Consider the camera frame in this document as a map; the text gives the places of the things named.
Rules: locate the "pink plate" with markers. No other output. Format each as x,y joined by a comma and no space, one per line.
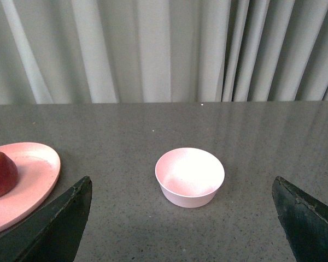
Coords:
38,167

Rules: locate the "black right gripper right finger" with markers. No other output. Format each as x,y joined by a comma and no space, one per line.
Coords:
304,220

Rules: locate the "red apple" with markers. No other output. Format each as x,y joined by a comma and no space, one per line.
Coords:
8,174

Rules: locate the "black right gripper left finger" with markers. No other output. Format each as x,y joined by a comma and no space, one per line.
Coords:
54,232

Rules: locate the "pink bowl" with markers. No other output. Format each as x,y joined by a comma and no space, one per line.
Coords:
189,177

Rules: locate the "white curtain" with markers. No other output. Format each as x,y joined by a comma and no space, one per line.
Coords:
56,52

